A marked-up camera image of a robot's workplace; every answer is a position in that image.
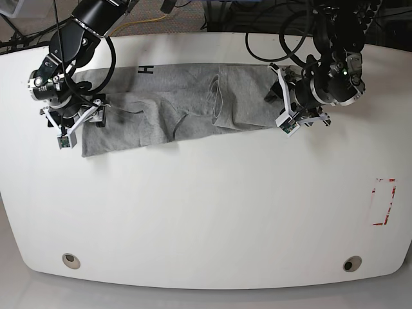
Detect red tape corner marks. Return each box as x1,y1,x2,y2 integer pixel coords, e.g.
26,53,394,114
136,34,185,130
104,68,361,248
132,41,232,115
368,178,397,226

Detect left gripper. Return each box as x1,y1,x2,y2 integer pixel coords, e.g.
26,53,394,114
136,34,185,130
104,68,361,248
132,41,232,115
265,80,317,118

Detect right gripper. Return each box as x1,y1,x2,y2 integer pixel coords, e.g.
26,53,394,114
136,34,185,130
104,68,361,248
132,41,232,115
46,101,106,132

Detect grey T-shirt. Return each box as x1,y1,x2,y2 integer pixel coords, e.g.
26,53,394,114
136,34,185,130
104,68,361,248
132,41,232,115
82,64,284,157

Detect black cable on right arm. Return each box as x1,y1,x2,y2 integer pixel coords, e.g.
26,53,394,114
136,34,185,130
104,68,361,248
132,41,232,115
53,0,117,97

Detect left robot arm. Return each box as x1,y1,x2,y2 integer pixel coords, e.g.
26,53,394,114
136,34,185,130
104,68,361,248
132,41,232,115
279,1,365,123

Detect yellow cable on floor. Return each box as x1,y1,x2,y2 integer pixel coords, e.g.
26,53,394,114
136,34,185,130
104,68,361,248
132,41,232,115
112,9,168,36

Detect left table grommet hole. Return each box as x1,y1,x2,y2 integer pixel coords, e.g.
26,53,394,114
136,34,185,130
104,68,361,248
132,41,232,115
62,253,81,270

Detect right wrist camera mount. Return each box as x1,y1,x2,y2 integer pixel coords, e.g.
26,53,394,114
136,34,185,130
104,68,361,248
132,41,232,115
39,98,110,149

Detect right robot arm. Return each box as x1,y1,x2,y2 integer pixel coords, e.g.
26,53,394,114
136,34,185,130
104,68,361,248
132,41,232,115
28,0,136,132

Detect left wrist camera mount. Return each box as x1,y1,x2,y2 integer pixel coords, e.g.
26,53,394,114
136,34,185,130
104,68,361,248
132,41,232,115
265,63,331,136

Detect table grommet hole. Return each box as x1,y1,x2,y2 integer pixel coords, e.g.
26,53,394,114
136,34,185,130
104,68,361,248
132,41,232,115
62,253,81,270
342,256,362,272

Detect right table grommet hole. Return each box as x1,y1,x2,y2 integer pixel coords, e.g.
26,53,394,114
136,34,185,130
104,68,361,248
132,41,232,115
342,256,362,272

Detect black tripod legs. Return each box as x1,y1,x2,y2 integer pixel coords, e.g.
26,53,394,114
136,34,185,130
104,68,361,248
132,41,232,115
1,14,69,55

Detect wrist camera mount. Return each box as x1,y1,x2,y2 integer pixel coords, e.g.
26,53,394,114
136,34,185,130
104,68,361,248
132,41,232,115
39,98,110,149
265,63,331,136

